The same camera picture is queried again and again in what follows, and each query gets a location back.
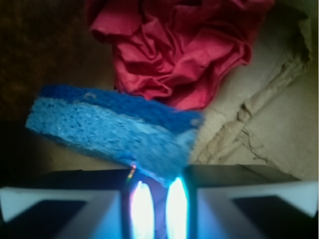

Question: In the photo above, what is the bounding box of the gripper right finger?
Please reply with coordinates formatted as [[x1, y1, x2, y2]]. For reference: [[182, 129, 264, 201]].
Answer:
[[166, 165, 319, 239]]

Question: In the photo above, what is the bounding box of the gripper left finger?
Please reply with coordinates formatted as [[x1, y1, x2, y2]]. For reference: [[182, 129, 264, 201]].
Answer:
[[0, 169, 155, 239]]

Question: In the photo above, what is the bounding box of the blue sponge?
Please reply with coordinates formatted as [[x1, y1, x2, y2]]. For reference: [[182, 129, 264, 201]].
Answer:
[[25, 85, 204, 186]]

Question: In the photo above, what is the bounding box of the brown paper bag bin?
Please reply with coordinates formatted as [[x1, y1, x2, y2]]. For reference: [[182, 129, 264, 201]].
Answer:
[[0, 0, 319, 185]]

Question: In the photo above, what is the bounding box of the red crumpled cloth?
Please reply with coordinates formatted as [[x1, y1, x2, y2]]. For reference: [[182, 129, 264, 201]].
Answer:
[[85, 0, 275, 110]]

